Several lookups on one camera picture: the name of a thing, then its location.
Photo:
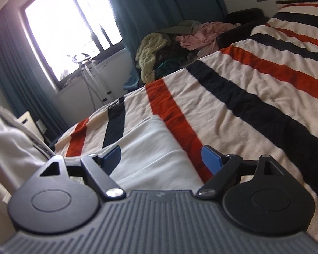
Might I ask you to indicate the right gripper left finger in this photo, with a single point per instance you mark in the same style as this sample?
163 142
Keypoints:
59 198

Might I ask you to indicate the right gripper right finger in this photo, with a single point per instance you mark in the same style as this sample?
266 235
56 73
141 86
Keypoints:
258 196

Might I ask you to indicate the white zip-up jacket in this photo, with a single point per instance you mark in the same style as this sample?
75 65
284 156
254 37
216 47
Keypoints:
151 158

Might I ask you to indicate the dark clothes pile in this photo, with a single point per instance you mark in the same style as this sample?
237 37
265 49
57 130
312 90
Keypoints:
166 51

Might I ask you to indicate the striped cream orange black blanket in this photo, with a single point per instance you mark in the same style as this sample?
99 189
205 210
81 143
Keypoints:
257 96

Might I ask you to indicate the left teal curtain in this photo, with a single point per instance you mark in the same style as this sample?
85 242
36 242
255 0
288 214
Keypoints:
20 86

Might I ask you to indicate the teal curtain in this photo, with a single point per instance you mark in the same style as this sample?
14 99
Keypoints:
20 86
137 18

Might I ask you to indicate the white tripod stand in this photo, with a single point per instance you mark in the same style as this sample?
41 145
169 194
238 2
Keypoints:
94 82

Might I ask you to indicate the yellow-green knitted garment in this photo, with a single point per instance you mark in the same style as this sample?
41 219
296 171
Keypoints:
146 55

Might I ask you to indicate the pink garment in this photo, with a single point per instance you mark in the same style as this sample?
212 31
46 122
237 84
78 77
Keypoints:
203 37

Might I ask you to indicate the right teal curtain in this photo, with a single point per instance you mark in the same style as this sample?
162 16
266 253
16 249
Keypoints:
137 18

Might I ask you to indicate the white chair with black frame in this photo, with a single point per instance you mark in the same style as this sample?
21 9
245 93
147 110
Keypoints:
28 122

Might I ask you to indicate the window with dark frame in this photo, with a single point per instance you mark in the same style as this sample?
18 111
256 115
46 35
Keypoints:
61 29

